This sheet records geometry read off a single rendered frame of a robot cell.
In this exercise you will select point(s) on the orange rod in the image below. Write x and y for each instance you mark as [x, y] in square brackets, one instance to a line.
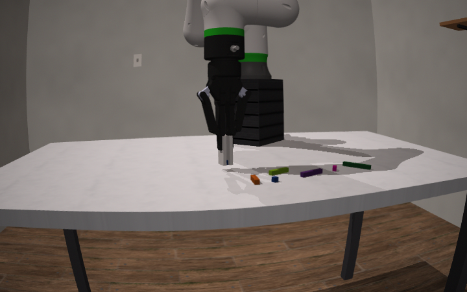
[254, 179]

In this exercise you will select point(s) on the dark green rod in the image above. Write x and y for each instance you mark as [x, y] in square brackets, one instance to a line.
[356, 165]

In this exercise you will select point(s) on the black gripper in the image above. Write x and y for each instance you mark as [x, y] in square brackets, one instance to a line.
[224, 84]

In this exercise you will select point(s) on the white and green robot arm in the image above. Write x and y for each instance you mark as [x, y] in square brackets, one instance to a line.
[218, 26]

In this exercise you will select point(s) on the dark purple rod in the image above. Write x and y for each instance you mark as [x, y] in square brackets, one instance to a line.
[311, 172]

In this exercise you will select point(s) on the lime green rod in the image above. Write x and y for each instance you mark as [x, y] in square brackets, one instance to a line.
[278, 171]

